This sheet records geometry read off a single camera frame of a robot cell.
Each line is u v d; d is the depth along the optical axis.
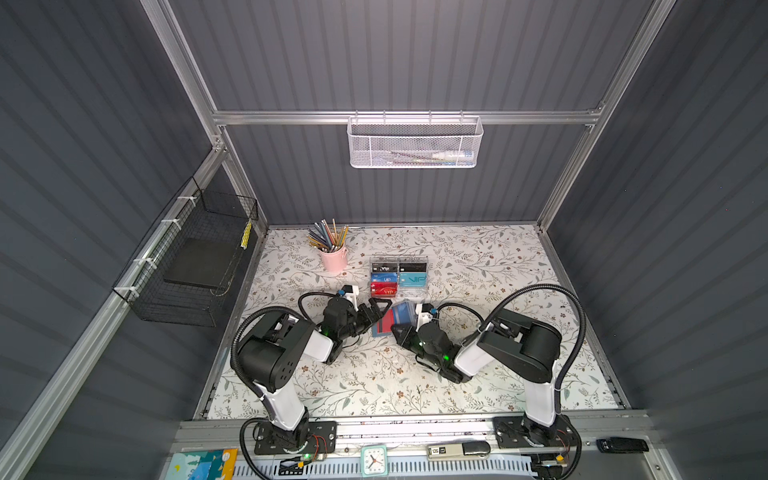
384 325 0.92
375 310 0.83
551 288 0.52
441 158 0.91
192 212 0.77
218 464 0.70
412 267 0.99
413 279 0.99
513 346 0.50
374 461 0.69
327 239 1.02
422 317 0.85
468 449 0.68
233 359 0.46
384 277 0.99
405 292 1.01
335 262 1.03
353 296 0.87
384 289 0.99
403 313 0.93
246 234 0.83
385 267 0.99
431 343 0.71
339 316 0.73
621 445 0.70
